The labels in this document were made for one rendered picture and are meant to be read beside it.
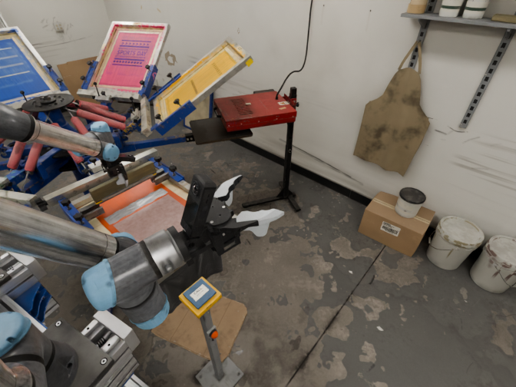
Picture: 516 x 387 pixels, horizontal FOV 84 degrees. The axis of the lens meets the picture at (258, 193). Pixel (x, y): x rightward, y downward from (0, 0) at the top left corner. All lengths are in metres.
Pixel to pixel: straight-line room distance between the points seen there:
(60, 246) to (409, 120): 2.45
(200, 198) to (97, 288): 0.21
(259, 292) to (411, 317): 1.14
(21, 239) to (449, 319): 2.55
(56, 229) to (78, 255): 0.06
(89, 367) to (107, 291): 0.42
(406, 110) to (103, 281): 2.42
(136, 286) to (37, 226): 0.19
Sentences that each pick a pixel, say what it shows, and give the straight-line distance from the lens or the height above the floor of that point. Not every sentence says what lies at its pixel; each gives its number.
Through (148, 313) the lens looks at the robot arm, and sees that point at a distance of 0.61.
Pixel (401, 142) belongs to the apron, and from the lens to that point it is 2.71.
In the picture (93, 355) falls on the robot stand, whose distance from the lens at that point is 0.93.
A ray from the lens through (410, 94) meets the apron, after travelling 2.58.
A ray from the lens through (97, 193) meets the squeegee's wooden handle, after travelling 1.66.
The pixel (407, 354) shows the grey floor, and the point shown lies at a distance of 2.40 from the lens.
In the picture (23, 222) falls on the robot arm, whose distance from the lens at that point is 0.58.
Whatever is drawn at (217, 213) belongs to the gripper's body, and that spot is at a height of 1.67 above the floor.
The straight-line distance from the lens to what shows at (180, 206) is 1.66.
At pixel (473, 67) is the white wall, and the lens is 2.51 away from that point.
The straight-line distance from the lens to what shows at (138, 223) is 1.64.
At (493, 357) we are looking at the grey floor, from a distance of 2.67.
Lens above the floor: 2.04
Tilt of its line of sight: 40 degrees down
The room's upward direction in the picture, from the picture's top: straight up
